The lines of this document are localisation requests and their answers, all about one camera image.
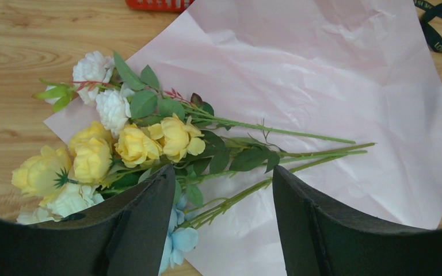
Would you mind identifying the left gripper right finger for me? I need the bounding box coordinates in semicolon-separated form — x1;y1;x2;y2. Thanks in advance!
272;166;442;275

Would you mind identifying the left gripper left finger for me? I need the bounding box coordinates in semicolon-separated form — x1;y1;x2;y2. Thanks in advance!
0;165;175;275

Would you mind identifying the artificial flower bunch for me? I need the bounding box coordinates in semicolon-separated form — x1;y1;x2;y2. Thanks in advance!
12;51;368;272

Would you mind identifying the black printed ribbon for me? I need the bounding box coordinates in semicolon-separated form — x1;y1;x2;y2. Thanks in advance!
413;0;442;55

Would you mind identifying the red plastic shopping basket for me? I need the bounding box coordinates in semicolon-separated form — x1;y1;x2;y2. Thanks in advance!
125;0;194;12

